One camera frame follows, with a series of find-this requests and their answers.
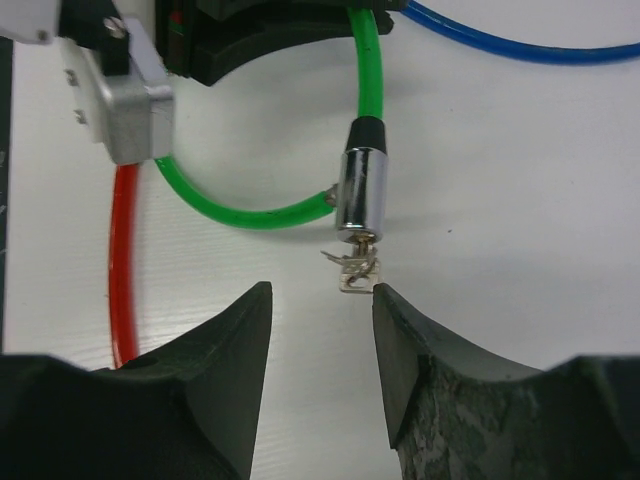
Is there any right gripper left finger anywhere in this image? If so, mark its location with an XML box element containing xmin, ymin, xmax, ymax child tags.
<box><xmin>1</xmin><ymin>282</ymin><xmax>273</xmax><ymax>479</ymax></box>

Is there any blue cable lock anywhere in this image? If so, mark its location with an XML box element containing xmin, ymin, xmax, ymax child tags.
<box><xmin>401</xmin><ymin>1</ymin><xmax>639</xmax><ymax>67</ymax></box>

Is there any red cable lock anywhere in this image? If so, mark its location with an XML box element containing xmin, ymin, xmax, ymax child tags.
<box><xmin>108</xmin><ymin>166</ymin><xmax>139</xmax><ymax>368</ymax></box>

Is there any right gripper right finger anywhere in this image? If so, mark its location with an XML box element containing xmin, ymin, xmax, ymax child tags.
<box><xmin>372</xmin><ymin>284</ymin><xmax>639</xmax><ymax>479</ymax></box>

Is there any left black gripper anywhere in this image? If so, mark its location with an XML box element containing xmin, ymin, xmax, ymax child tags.
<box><xmin>59</xmin><ymin>0</ymin><xmax>393</xmax><ymax>87</ymax></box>

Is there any green cable lock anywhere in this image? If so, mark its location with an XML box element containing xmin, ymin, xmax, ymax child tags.
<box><xmin>154</xmin><ymin>8</ymin><xmax>389</xmax><ymax>294</ymax></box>

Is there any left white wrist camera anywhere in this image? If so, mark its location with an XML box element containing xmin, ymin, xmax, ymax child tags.
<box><xmin>1</xmin><ymin>1</ymin><xmax>175</xmax><ymax>166</ymax></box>

